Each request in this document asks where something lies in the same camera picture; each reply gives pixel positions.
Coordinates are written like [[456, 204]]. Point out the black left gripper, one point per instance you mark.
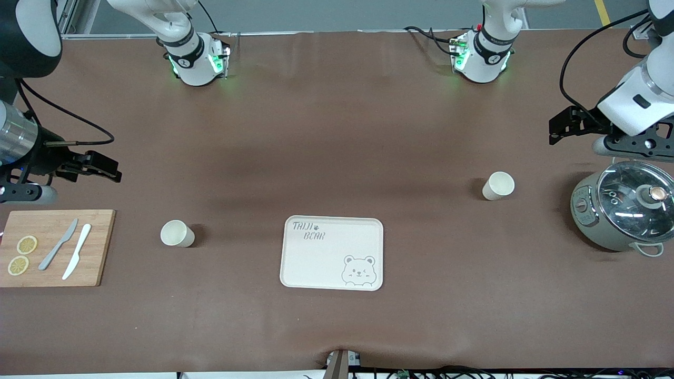
[[588, 121]]

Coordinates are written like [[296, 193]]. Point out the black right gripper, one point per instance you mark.
[[48, 156]]

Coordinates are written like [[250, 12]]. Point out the white paper cup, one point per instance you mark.
[[497, 186]]

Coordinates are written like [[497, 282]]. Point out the white plastic cup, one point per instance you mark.
[[176, 233]]

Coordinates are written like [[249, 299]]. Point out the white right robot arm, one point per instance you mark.
[[192, 68]]

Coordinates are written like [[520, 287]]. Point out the white bear print tray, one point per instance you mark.
[[326, 263]]

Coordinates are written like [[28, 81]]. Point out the yellow lemon slice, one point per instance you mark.
[[27, 245], [18, 266]]

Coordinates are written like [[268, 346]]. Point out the grey plastic knife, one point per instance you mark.
[[55, 250]]

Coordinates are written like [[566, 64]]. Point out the white plastic knife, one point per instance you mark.
[[78, 250]]

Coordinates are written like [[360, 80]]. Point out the wooden cutting board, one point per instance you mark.
[[100, 252]]

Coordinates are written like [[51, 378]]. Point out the grey-green electric cooking pot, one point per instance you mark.
[[592, 229]]

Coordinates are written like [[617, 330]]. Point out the brown table cover mat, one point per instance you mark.
[[337, 131]]

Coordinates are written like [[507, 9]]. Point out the aluminium frame profile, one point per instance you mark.
[[79, 18]]

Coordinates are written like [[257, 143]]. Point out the brown camera stand post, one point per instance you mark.
[[337, 368]]

